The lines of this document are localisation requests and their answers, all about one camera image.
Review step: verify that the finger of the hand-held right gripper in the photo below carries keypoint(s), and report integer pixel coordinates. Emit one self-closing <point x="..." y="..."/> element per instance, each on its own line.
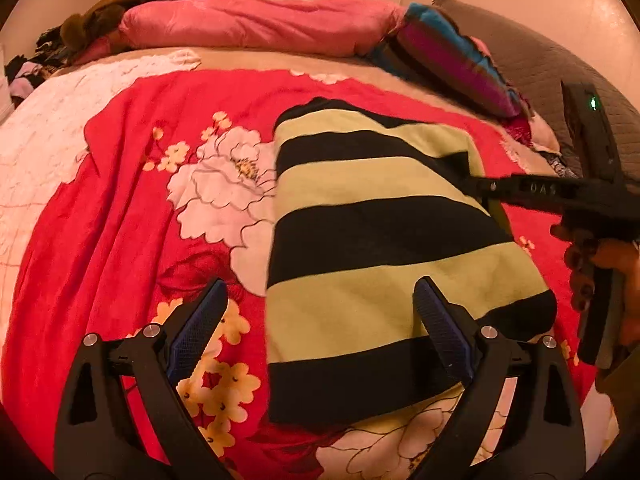
<point x="520" y="190"/>

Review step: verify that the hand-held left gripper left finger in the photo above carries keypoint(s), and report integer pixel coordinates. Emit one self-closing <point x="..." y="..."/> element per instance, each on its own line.
<point x="197" y="330"/>

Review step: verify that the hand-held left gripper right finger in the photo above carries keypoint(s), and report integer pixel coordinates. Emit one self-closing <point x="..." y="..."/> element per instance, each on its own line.
<point x="445" y="335"/>

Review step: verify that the green black striped sweater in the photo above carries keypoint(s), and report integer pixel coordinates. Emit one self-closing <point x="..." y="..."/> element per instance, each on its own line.
<point x="360" y="280"/>

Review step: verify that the person's right forearm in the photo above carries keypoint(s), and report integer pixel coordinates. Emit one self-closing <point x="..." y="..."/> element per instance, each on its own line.
<point x="625" y="380"/>

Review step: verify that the pile of clothes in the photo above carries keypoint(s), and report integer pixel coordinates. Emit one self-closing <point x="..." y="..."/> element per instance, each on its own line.
<point x="30" y="67"/>

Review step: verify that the person's right hand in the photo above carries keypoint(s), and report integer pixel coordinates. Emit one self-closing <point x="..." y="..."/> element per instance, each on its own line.
<point x="617" y="257"/>

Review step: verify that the red lace cloth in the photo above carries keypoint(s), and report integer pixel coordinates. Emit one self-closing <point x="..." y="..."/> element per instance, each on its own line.
<point x="515" y="127"/>

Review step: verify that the grey quilted headboard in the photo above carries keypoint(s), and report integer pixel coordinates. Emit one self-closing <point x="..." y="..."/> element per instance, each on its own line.
<point x="525" y="55"/>

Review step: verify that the colourful striped pillow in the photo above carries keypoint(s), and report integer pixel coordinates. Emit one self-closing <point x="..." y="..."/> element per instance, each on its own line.
<point x="450" y="60"/>

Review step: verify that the red floral blanket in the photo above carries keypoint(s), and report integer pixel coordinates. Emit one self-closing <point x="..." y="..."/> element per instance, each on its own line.
<point x="125" y="185"/>

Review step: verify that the pink pillow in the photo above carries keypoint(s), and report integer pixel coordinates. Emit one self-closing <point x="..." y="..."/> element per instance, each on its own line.
<point x="250" y="25"/>

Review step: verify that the brown cloth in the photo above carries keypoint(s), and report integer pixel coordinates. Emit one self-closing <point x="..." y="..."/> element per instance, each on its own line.
<point x="100" y="15"/>

